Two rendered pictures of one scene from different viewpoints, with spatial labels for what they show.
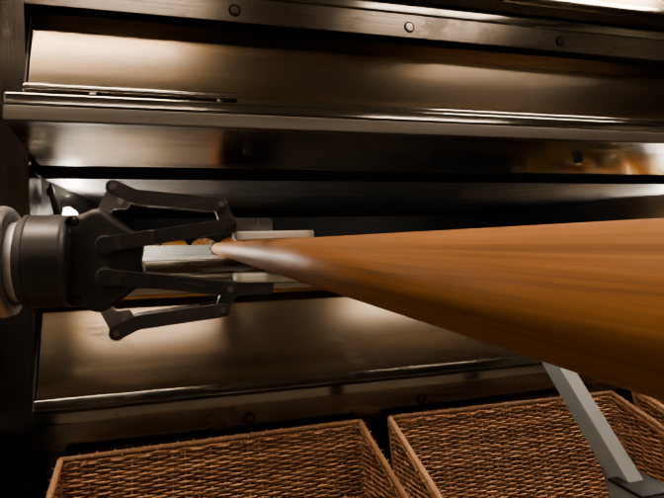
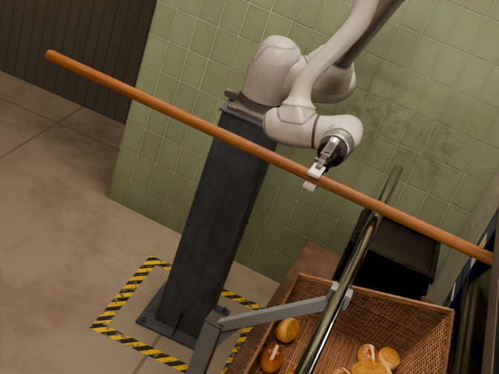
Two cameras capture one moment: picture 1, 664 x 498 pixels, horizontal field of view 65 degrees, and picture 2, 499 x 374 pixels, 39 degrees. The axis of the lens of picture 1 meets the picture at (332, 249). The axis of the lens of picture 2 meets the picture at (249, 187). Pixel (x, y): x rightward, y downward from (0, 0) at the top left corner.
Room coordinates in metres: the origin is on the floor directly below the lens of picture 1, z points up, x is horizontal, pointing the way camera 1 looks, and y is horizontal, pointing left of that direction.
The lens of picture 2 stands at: (1.06, -1.43, 1.97)
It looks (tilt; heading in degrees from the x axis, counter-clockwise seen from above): 28 degrees down; 117
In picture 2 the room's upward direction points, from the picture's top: 20 degrees clockwise
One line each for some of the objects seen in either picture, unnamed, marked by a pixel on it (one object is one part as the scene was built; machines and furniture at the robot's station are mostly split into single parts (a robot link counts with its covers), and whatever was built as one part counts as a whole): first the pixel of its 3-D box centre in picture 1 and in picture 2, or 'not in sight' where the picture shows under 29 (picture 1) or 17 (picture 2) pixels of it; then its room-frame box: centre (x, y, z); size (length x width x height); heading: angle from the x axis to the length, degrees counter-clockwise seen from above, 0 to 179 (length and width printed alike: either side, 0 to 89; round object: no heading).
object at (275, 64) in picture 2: not in sight; (274, 68); (-0.05, 0.64, 1.17); 0.18 x 0.16 x 0.22; 55
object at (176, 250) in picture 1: (212, 249); not in sight; (1.61, 0.37, 1.19); 0.55 x 0.36 x 0.03; 106
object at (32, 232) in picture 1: (84, 260); (329, 155); (0.43, 0.20, 1.20); 0.09 x 0.07 x 0.08; 106
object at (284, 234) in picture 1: (273, 235); (316, 170); (0.47, 0.05, 1.21); 0.07 x 0.03 x 0.01; 106
